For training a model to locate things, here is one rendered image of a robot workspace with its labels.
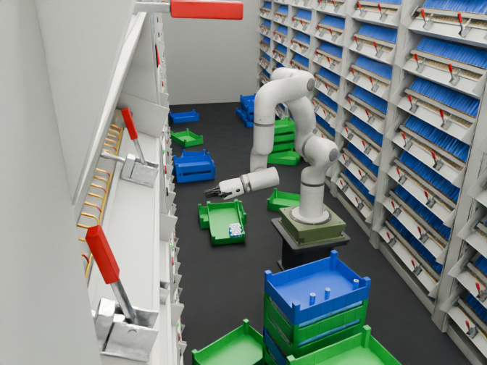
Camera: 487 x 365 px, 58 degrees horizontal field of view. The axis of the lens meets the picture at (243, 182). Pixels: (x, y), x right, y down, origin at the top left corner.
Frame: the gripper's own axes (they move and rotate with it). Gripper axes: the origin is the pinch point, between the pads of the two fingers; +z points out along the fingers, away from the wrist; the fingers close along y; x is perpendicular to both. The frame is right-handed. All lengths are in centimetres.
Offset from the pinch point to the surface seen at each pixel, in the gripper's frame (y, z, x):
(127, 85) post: -110, 5, 76
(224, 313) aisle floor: -9, 8, -60
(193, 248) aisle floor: 50, 19, -58
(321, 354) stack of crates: -82, -21, -22
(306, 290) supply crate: -58, -25, -18
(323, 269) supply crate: -48, -34, -19
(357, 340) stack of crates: -78, -34, -25
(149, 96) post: -110, 3, 73
